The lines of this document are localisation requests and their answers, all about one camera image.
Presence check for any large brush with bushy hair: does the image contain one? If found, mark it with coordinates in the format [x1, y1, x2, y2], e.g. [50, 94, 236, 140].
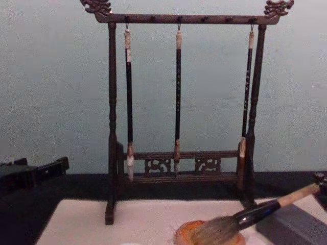
[189, 182, 320, 245]

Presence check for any hanging brush with white label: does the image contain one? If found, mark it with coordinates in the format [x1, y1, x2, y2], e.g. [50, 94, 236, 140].
[124, 22, 135, 183]

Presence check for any thin hanging brush brown tip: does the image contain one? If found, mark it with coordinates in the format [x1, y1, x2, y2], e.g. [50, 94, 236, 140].
[236, 24, 256, 190]

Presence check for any orange round dish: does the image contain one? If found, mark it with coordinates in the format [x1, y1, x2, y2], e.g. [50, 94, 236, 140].
[173, 220, 246, 245]

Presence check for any hanging brush with grey tip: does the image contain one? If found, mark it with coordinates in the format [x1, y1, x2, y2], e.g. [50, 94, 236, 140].
[174, 22, 184, 177]

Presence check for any grey rectangular block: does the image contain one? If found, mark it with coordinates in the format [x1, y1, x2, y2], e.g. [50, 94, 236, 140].
[255, 203, 327, 245]

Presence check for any dark carved wooden brush rack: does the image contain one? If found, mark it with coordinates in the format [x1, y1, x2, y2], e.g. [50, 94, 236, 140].
[79, 0, 295, 226]

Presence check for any black table cloth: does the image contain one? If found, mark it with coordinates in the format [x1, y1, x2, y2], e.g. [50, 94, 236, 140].
[0, 170, 327, 245]

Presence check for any white felt mat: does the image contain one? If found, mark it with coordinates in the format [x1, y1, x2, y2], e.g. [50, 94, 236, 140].
[35, 198, 327, 245]

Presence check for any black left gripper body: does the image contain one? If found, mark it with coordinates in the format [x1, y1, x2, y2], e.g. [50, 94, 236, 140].
[0, 157, 35, 191]

